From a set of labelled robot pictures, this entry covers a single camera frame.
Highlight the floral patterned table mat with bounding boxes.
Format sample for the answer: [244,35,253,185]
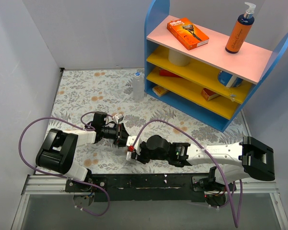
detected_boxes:
[48,69,249,173]

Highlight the orange pump lotion bottle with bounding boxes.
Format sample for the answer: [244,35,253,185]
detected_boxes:
[225,2,256,54]

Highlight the purple cable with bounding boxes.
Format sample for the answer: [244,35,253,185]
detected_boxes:
[18,111,111,217]
[131,119,243,228]

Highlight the aluminium frame rail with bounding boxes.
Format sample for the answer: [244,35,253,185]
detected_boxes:
[11,174,288,230]

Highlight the orange razor box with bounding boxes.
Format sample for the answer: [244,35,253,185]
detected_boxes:
[167,18,209,50]

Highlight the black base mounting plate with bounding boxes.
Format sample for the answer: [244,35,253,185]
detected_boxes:
[65,173,227,207]

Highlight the clear plastic water bottle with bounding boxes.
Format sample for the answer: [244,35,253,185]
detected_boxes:
[132,72,144,102]

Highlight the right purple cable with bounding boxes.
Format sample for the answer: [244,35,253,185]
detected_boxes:
[131,119,243,228]

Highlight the white orange small box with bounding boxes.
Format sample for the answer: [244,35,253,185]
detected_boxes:
[152,85,169,97]

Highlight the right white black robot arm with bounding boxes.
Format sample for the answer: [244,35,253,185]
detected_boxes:
[127,135,275,190]

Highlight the white remote control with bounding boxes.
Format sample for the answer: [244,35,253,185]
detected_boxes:
[126,145,137,162]

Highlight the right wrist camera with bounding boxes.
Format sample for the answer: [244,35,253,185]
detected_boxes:
[126,136,142,154]

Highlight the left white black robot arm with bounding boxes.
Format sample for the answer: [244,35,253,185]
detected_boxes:
[36,112,129,192]

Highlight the white paper roll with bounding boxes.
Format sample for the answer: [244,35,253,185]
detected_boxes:
[168,49,190,67]

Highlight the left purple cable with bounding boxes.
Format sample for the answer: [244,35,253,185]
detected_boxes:
[18,111,111,217]

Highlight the blue shelf with coloured boards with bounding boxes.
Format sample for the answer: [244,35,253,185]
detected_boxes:
[144,0,288,131]

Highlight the red flat box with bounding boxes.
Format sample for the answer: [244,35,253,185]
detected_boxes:
[159,68,180,78]

